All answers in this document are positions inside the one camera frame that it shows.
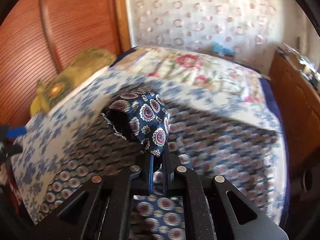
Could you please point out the turquoise box on floor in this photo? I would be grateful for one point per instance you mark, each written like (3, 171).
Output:
(219, 50)

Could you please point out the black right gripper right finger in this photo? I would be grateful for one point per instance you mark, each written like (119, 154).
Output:
(213, 208)

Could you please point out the sheer circle patterned curtain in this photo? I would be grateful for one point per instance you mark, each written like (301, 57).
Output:
(253, 29)

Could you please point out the wooden desk cabinet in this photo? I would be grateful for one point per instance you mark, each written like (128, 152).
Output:
(298, 103)

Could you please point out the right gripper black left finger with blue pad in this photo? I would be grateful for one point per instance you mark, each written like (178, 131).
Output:
(101, 208)

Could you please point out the gold green cushion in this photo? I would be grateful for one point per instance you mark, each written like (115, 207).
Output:
(80, 68)

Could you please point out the blue white floral cloth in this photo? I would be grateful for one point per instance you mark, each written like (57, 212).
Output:
(75, 127)

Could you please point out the floral bed blanket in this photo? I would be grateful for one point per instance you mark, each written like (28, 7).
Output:
(200, 70)

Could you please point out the navy medallion patterned garment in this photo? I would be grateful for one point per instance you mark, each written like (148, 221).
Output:
(139, 117)

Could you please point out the clutter on desk top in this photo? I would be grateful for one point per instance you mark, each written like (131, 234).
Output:
(301, 63)

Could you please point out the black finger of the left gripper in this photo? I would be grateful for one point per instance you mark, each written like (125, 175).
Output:
(11, 133)

